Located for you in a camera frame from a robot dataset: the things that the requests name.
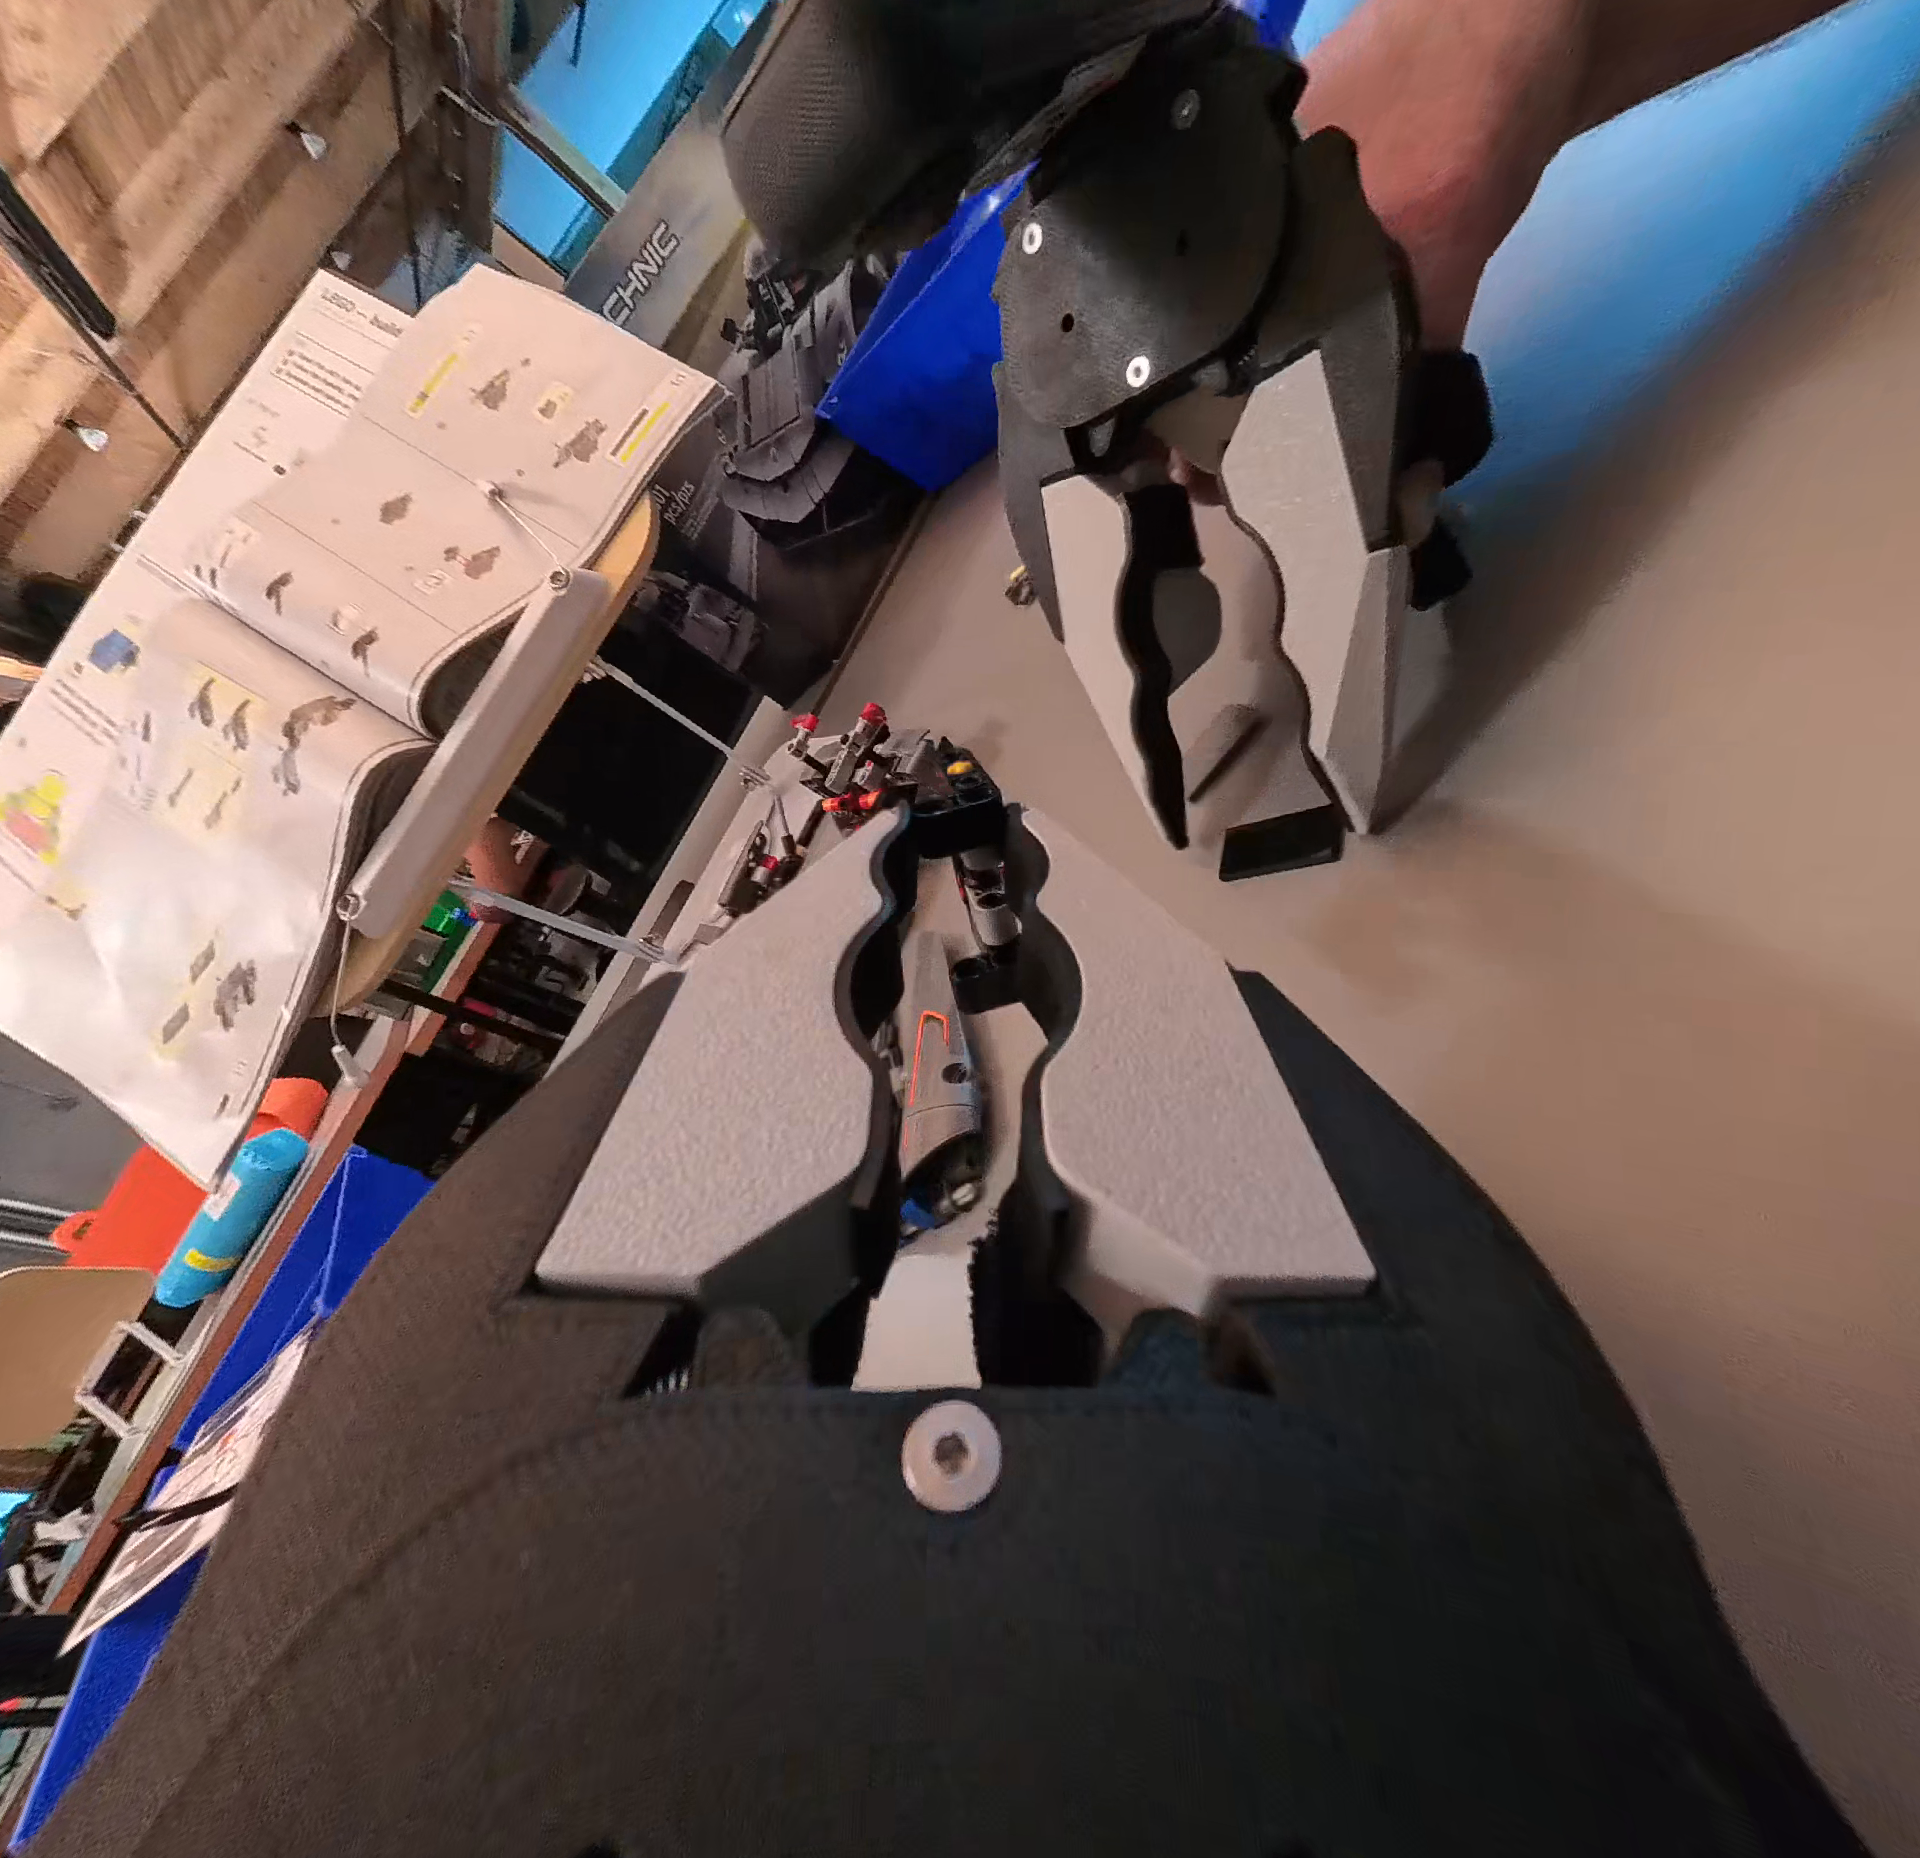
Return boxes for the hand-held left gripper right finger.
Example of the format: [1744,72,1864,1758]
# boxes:
[1017,803,1378,1342]

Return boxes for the printed paper sheet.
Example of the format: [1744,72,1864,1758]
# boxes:
[60,1318,325,1658]

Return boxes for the black lego plate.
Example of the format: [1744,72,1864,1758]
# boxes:
[1218,812,1349,885]

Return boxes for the white book stand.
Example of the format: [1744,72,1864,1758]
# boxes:
[306,484,821,1080]

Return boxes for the large lego car model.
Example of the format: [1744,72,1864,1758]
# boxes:
[716,700,1040,1020]

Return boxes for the person's right forearm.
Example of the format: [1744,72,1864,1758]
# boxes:
[1561,0,1920,141]

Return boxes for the lego instruction booklet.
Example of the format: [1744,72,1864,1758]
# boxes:
[0,259,732,1188]

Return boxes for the blue yellow bottle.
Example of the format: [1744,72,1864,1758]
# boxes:
[154,1130,312,1307]

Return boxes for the grey lego tile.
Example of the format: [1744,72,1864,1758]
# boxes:
[1185,701,1266,805]

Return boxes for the dark lego set box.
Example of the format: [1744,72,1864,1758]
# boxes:
[563,214,941,711]

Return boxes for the blue bin white label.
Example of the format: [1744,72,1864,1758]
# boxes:
[7,1150,438,1852]

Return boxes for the grey pointed lego wing assembly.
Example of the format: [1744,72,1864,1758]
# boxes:
[897,928,997,1247]

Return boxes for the tan chair seat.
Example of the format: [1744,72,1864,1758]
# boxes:
[0,1264,156,1455]

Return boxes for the blue plastic bin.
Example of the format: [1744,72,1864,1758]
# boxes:
[816,0,1311,496]

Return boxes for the orange bag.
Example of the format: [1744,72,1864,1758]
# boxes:
[56,1078,325,1278]

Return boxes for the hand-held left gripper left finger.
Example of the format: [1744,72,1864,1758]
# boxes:
[534,803,921,1342]

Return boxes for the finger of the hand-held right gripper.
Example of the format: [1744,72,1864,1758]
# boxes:
[1038,474,1210,849]
[1218,345,1417,838]

